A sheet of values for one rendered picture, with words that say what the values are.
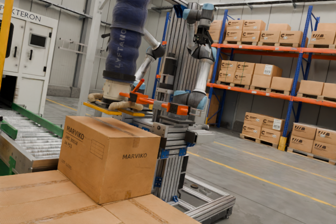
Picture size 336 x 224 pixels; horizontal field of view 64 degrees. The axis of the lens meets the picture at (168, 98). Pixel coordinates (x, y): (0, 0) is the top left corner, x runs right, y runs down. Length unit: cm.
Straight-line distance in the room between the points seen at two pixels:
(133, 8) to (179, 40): 73
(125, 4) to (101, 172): 105
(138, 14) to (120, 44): 23
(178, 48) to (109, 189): 134
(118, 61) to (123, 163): 65
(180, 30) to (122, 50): 81
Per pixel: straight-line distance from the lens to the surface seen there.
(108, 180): 168
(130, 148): 169
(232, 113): 1067
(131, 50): 182
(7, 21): 274
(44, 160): 218
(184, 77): 238
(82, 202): 173
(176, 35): 248
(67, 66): 1215
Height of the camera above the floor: 130
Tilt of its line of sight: 3 degrees down
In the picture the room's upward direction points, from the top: 10 degrees clockwise
